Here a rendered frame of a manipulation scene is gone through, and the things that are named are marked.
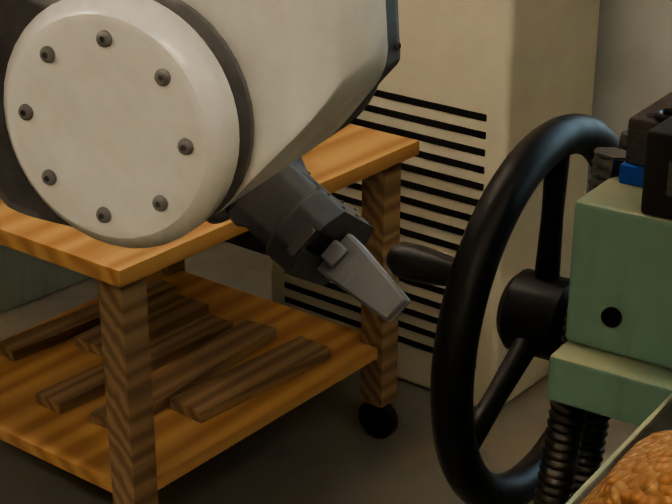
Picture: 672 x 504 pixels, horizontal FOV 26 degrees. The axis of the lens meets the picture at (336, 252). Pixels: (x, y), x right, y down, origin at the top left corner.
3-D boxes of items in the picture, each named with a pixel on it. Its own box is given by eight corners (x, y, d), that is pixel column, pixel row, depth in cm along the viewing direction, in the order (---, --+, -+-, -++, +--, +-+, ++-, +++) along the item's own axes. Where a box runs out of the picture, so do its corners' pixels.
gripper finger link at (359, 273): (383, 329, 97) (317, 267, 98) (415, 293, 97) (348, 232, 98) (378, 328, 95) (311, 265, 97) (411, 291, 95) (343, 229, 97)
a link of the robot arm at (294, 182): (308, 312, 105) (193, 204, 108) (396, 211, 104) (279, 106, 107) (257, 299, 93) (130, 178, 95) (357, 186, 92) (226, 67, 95)
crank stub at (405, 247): (393, 278, 98) (404, 243, 98) (468, 298, 95) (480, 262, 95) (377, 269, 96) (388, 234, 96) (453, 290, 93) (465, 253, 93)
